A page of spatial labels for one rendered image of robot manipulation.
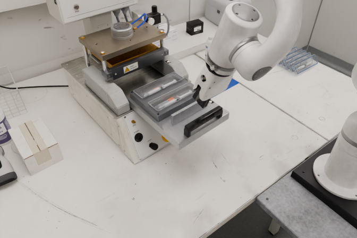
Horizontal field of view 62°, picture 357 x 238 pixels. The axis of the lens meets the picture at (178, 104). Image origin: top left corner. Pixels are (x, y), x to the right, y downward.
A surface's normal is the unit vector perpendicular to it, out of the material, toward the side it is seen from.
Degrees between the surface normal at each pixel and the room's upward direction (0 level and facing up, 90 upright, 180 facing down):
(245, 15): 20
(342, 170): 89
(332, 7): 90
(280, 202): 0
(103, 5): 90
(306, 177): 1
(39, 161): 89
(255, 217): 0
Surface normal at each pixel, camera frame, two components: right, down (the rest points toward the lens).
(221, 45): -0.78, 0.37
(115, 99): 0.42, -0.27
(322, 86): 0.00, -0.77
